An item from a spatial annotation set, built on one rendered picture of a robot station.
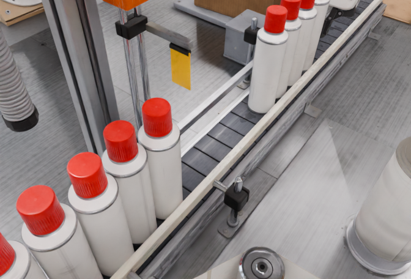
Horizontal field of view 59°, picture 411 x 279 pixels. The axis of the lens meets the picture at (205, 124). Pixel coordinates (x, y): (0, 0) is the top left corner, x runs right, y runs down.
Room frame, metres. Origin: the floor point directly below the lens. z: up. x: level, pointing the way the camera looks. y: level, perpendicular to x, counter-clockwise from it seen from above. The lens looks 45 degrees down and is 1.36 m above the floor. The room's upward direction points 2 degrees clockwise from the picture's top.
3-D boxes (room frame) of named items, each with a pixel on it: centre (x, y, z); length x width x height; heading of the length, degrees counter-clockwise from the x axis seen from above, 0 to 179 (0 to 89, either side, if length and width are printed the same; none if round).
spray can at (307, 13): (0.62, -0.17, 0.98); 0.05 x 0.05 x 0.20
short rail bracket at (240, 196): (0.31, -0.05, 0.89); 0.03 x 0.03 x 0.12; 54
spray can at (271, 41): (0.54, -0.11, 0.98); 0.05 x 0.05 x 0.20
